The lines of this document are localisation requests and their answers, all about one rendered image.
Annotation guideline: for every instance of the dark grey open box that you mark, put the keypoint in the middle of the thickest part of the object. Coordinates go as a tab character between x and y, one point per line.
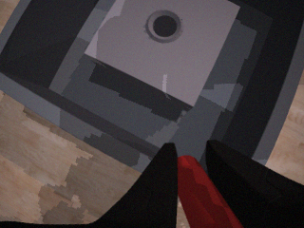
243	104

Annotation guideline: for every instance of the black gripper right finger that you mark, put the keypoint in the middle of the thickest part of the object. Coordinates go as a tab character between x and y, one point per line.
259	197

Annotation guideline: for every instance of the dark red peg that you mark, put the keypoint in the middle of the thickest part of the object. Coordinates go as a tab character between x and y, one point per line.
200	200

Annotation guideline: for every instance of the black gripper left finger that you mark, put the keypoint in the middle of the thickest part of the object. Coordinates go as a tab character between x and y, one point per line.
151	202

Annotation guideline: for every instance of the grey square plate with hole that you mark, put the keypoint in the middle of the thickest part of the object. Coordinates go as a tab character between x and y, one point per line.
166	47

